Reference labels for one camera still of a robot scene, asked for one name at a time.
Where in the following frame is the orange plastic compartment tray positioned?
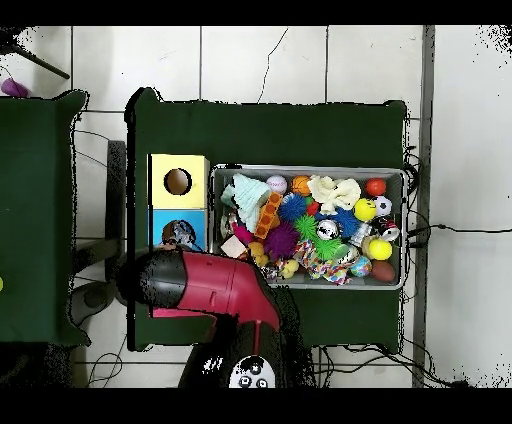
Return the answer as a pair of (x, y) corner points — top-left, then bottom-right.
(254, 191), (284, 240)

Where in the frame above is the small orange basketball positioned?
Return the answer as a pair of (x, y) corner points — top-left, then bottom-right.
(290, 174), (312, 197)

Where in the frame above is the shallow silver mesh bin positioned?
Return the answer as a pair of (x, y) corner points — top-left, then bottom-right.
(208, 163), (409, 291)

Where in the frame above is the light blue knitted cloth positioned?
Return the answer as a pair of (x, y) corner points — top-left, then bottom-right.
(219, 172), (272, 234)

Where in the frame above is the black floor cable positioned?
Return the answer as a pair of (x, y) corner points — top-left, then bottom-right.
(407, 223), (512, 238)

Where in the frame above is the wooden box with three holes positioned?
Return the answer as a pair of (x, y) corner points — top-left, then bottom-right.
(147, 154), (211, 319)

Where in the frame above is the dark gray round base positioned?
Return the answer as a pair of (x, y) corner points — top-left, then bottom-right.
(71, 281), (118, 325)

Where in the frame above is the crushed clear plastic bottle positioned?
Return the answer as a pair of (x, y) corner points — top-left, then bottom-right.
(171, 220), (200, 252)

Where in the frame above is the yellow smiley ball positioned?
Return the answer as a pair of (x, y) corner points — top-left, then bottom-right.
(352, 197), (378, 222)

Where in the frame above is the black metal stand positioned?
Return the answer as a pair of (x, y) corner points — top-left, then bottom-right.
(71, 139), (127, 283)

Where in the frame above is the cream waffle cloth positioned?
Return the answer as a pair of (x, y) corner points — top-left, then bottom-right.
(305, 174), (362, 217)

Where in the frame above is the purple toy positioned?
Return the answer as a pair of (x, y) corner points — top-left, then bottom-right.
(0, 78), (30, 98)

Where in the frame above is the plain orange ball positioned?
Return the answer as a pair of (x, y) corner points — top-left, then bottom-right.
(364, 177), (388, 197)

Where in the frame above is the small brown football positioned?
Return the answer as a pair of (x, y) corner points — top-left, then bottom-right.
(369, 260), (396, 283)

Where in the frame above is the small soccer ball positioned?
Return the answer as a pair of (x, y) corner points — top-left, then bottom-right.
(373, 195), (393, 217)

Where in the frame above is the small white baseball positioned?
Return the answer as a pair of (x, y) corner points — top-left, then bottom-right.
(265, 174), (288, 195)

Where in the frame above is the dark green table cloth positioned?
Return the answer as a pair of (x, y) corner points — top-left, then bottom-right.
(125, 87), (408, 353)
(0, 90), (91, 346)

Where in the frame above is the black tripod leg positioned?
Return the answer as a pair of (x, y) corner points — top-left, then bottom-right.
(0, 26), (71, 80)

